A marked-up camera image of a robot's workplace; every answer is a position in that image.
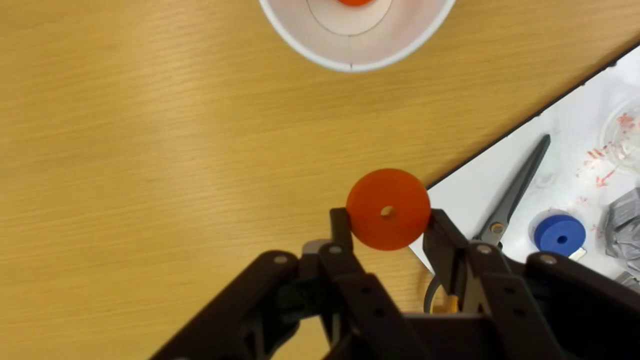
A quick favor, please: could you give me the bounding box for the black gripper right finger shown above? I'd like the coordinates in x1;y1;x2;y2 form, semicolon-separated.
422;208;640;360

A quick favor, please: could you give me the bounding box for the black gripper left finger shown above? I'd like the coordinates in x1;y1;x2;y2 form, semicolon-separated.
151;207;428;360

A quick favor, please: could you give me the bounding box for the blue round token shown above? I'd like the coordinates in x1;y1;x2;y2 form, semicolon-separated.
531;210;589;258

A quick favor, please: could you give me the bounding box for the clear plastic cup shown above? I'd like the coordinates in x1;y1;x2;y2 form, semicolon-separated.
597;97;640;169

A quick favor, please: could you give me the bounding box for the translucent white plastic cup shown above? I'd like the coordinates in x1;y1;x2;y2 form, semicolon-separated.
258;0;458;75

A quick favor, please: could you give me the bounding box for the crumpled grey cloth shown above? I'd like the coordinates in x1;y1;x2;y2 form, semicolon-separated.
602;186;640;297

